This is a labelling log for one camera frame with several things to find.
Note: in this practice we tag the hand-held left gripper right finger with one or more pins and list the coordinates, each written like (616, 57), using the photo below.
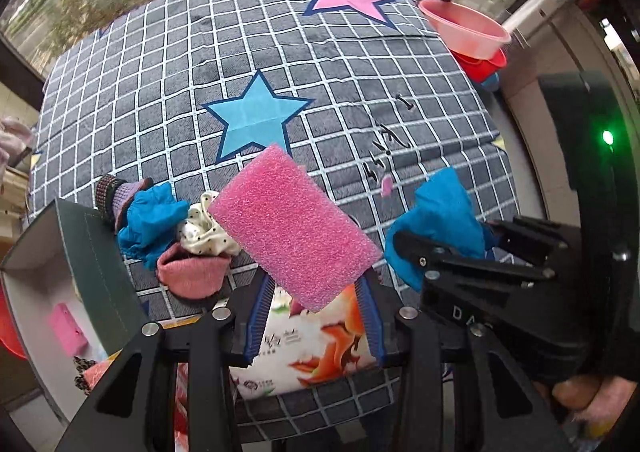
(374, 332)

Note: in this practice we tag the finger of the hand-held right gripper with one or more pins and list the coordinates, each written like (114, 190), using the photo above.
(530, 237)
(475, 267)

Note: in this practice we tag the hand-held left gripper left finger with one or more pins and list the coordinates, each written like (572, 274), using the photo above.
(257, 327)

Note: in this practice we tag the blue cloth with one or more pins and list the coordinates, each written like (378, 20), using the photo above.
(440, 217)
(150, 222)

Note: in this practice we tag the pink knit sock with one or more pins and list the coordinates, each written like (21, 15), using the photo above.
(192, 272)

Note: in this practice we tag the pink sponge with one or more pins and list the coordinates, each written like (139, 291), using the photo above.
(70, 332)
(290, 227)

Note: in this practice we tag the cream polka-dot scrunchie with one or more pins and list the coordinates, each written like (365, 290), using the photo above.
(202, 232)

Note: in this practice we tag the leopard print scrunchie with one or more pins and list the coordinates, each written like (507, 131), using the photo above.
(84, 374)

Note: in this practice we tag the purple striped knit sock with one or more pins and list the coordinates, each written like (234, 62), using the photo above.
(112, 197)

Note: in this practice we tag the white cardboard box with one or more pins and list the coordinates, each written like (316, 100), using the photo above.
(35, 282)

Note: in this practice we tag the person's right forearm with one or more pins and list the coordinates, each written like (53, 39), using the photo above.
(605, 417)

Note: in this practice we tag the person's right hand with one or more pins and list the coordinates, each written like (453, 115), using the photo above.
(577, 392)

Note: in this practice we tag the floral tissue pack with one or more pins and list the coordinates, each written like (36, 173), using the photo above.
(310, 357)

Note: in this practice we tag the blue plastic basin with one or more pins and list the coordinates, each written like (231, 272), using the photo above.
(491, 83)

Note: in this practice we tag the red plastic basin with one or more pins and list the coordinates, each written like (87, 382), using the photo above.
(480, 70)

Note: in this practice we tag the pink plastic basin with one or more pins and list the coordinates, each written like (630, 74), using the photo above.
(460, 27)

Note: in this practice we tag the white plastic pole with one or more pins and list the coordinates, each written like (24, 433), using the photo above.
(530, 7)

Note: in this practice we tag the red plastic chair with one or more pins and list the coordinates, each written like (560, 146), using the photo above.
(7, 327)

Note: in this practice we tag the checkered star-print blanket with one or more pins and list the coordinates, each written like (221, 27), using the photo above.
(175, 57)

